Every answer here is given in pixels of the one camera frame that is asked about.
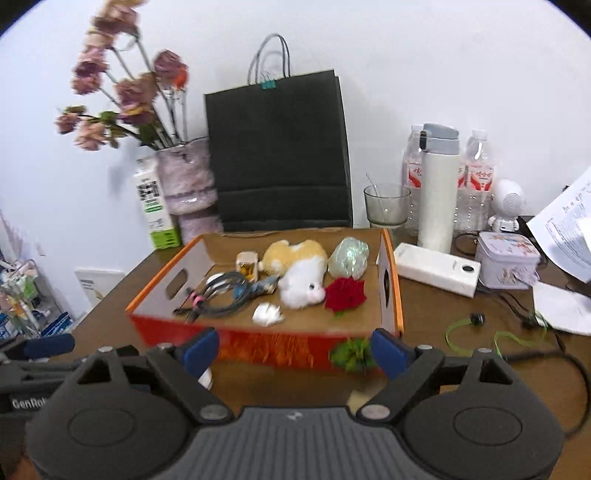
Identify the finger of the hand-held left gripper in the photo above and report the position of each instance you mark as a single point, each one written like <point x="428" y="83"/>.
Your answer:
<point x="44" y="346"/>

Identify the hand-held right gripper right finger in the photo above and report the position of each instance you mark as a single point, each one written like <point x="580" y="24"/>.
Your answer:
<point x="390" y="353"/>

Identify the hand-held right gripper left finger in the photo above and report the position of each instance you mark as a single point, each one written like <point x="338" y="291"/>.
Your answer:
<point x="203" y="351"/>

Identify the white ribbed bottle cap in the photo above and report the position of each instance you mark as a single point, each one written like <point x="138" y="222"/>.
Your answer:
<point x="206" y="379"/>

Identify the red cardboard box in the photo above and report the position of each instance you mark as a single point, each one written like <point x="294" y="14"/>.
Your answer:
<point x="258" y="344"/>

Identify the red rose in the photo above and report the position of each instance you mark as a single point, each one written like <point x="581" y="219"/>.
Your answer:
<point x="345" y="295"/>

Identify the white tissue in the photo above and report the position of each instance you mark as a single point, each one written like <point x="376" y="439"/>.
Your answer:
<point x="268" y="314"/>

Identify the blue wave print packet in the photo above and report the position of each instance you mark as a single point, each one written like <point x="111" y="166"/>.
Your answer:
<point x="258" y="287"/>

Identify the iridescent plastic wrap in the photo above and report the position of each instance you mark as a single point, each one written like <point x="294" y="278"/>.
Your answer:
<point x="348" y="258"/>

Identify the yellow white plush hamster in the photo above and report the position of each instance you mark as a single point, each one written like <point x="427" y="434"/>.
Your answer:
<point x="300" y="277"/>

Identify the wooden desktop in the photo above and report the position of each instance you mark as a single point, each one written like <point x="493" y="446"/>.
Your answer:
<point x="429" y="318"/>

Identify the white power bank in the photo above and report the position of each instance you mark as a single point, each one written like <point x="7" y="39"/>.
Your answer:
<point x="434" y="270"/>

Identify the green neckband earphones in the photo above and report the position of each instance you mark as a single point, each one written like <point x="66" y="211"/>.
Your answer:
<point x="478" y="319"/>

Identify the clear glass cup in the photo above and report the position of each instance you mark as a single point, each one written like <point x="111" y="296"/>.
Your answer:
<point x="387" y="210"/>

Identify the white printed tin box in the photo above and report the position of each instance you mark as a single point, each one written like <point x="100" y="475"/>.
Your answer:
<point x="505" y="261"/>

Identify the white green milk carton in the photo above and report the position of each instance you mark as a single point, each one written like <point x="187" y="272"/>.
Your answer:
<point x="154" y="207"/>

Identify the clear glass stirrer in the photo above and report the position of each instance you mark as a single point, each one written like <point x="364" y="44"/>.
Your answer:
<point x="376" y="194"/>

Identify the white thermos bottle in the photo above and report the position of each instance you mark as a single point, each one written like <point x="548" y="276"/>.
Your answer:
<point x="436" y="194"/>

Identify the purple textured vase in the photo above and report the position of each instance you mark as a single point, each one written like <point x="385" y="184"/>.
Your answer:
<point x="189" y="184"/>

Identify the clear water bottle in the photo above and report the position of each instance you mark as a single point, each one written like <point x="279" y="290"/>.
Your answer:
<point x="412" y="184"/>
<point x="475" y="184"/>

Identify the white paper sheet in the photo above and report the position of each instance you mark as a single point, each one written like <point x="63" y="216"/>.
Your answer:
<point x="565" y="307"/>

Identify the white round robot speaker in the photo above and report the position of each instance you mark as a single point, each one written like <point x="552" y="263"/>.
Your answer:
<point x="507" y="203"/>

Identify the black paper bag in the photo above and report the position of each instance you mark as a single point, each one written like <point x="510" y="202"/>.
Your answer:
<point x="281" y="157"/>

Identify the printed paper sheets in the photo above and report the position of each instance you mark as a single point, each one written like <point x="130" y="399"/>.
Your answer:
<point x="563" y="230"/>

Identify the dried pink flowers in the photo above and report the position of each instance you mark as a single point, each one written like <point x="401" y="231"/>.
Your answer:
<point x="134" y="92"/>

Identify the green binder clip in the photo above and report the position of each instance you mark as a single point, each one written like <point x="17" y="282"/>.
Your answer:
<point x="268" y="84"/>

